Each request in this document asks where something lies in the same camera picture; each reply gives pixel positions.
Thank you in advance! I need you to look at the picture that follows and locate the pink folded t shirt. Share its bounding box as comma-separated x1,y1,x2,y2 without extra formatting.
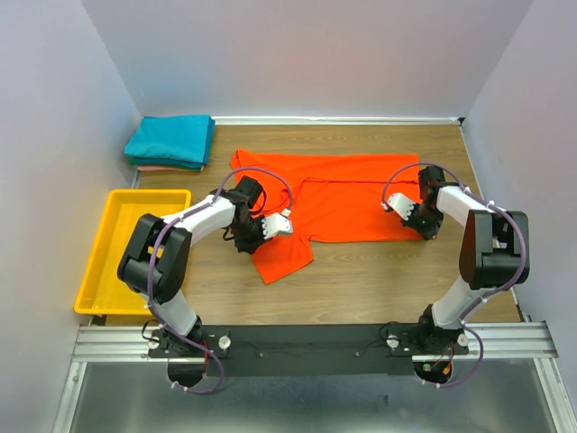
136,165,204,172

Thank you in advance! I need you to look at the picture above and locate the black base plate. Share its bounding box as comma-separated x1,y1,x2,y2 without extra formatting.
142,321,469,390

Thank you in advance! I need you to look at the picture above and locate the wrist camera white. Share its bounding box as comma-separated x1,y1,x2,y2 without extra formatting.
382,193,418,222
261,213,294,240

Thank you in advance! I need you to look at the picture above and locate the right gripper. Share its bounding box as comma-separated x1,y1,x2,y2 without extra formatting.
401,202,443,240

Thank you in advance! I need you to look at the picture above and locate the teal folded t shirt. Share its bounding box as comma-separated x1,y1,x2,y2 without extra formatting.
124,115,215,164

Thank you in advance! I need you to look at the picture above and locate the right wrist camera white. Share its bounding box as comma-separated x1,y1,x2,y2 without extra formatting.
382,193,418,222

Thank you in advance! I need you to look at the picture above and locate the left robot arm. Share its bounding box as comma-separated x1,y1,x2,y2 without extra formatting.
117,176,269,356

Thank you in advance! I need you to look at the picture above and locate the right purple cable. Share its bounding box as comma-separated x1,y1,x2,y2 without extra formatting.
380,161,533,390

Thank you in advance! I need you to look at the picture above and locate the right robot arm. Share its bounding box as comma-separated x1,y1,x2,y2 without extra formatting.
386,166,530,355

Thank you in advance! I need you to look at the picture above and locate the aluminium frame rail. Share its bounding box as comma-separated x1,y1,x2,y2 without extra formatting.
51,320,577,433

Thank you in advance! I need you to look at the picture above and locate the yellow plastic bin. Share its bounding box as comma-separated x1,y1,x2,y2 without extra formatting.
74,189,192,317

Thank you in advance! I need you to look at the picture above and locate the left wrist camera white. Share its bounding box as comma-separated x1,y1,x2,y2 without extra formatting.
261,213,294,240

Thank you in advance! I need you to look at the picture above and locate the white table edge strip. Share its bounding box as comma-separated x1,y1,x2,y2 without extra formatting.
215,116,461,125

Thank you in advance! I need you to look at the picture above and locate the orange t shirt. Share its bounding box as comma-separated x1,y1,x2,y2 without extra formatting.
230,149,419,284

